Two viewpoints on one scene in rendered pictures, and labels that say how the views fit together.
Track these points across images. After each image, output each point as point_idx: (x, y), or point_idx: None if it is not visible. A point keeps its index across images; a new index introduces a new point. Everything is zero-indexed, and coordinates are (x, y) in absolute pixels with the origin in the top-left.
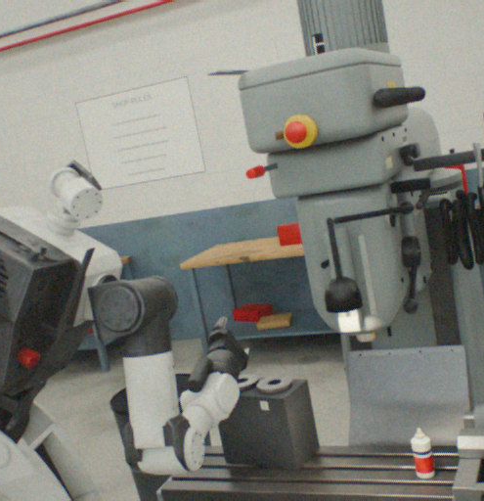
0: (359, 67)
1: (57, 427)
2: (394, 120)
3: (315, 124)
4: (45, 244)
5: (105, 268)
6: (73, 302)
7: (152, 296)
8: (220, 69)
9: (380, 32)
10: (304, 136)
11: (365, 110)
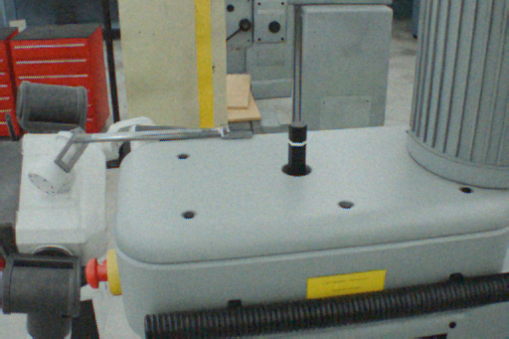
0: (136, 264)
1: (100, 297)
2: (336, 328)
3: (117, 281)
4: (12, 198)
5: (51, 241)
6: (5, 256)
7: (25, 298)
8: (87, 138)
9: (499, 148)
10: (92, 287)
11: (141, 320)
